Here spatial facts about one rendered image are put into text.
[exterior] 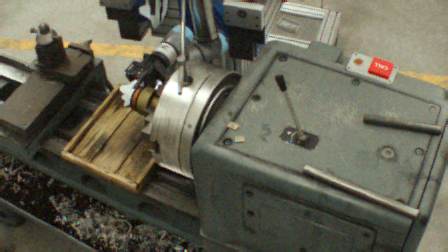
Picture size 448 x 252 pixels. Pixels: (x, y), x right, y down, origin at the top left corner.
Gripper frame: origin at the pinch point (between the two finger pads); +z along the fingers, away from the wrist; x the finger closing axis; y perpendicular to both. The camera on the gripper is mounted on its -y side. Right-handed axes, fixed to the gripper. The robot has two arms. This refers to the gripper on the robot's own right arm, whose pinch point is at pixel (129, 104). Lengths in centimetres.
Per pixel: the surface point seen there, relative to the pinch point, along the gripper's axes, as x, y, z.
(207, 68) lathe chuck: 14.8, -22.1, -9.1
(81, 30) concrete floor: -108, 145, -123
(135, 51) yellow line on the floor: -108, 98, -119
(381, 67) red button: 19, -65, -26
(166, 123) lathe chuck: 10.0, -19.8, 8.9
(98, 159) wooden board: -19.4, 9.5, 10.0
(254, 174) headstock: 16, -49, 18
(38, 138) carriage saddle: -17.6, 32.8, 13.3
